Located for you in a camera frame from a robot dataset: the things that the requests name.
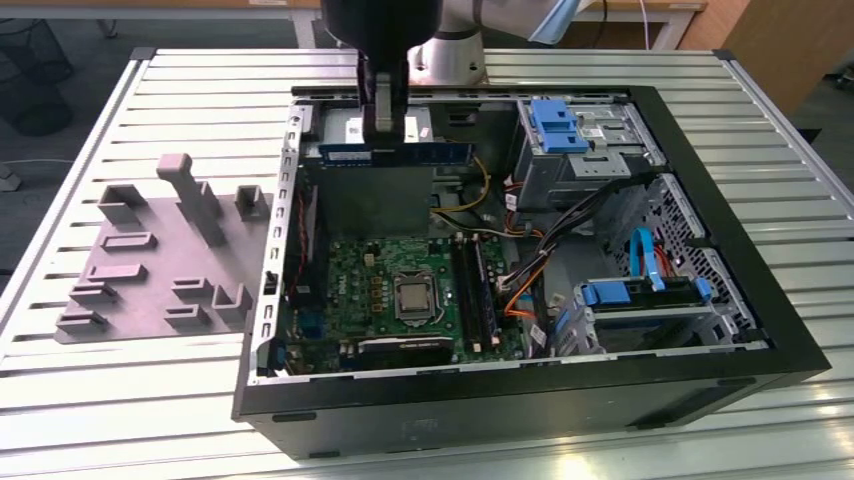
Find grey parts rack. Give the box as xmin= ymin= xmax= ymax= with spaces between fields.
xmin=53 ymin=153 xmax=276 ymax=345

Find blue drive bay latch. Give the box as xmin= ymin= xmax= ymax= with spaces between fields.
xmin=530 ymin=99 xmax=590 ymax=155

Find yellow wires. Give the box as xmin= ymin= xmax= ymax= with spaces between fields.
xmin=429 ymin=159 xmax=492 ymax=217

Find black PC case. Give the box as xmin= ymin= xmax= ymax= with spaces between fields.
xmin=229 ymin=84 xmax=834 ymax=460

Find black graphics card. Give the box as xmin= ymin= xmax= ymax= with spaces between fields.
xmin=337 ymin=335 xmax=454 ymax=372

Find black wire bundle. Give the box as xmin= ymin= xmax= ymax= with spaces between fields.
xmin=498 ymin=177 xmax=659 ymax=294

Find silver CPU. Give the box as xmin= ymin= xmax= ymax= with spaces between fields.
xmin=396 ymin=282 xmax=436 ymax=309

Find metal disk bay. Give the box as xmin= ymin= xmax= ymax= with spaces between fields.
xmin=572 ymin=304 xmax=768 ymax=359

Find black chair base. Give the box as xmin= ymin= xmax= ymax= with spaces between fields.
xmin=824 ymin=64 xmax=854 ymax=92

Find blue board connector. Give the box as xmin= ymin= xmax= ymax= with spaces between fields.
xmin=297 ymin=312 xmax=328 ymax=342

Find black RAM slot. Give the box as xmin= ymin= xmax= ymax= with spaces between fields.
xmin=450 ymin=232 xmax=487 ymax=354

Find CPU socket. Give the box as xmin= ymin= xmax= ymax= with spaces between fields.
xmin=388 ymin=269 xmax=447 ymax=327

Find wooden cabinet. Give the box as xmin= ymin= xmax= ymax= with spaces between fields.
xmin=678 ymin=0 xmax=854 ymax=116

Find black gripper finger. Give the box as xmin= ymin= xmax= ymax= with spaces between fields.
xmin=356 ymin=47 xmax=411 ymax=151

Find blue flat wire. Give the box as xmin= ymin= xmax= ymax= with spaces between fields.
xmin=628 ymin=227 xmax=668 ymax=292

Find metal drive cage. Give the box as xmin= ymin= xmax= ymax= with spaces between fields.
xmin=514 ymin=98 xmax=667 ymax=210

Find orange wires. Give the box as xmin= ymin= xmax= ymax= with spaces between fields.
xmin=503 ymin=279 xmax=536 ymax=319

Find grey power supply unit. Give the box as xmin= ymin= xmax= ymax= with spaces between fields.
xmin=303 ymin=105 xmax=440 ymax=237

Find hard disk in blue carrier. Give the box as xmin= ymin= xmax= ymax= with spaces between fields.
xmin=578 ymin=276 xmax=714 ymax=315

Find green motherboard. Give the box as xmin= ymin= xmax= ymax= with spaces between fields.
xmin=283 ymin=235 xmax=535 ymax=375

